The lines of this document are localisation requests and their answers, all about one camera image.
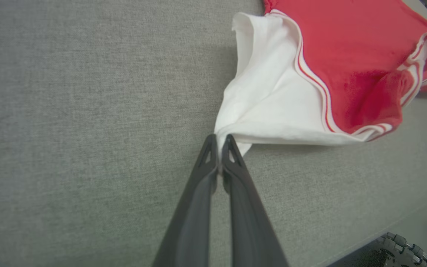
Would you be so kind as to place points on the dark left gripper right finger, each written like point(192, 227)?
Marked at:
point(248, 218)

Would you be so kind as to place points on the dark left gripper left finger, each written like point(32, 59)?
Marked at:
point(193, 215)

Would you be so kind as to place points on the red and white garment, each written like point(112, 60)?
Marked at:
point(347, 48)

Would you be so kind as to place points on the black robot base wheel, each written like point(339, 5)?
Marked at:
point(402, 250)

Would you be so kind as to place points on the grey fabric sofa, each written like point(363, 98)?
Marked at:
point(87, 129)

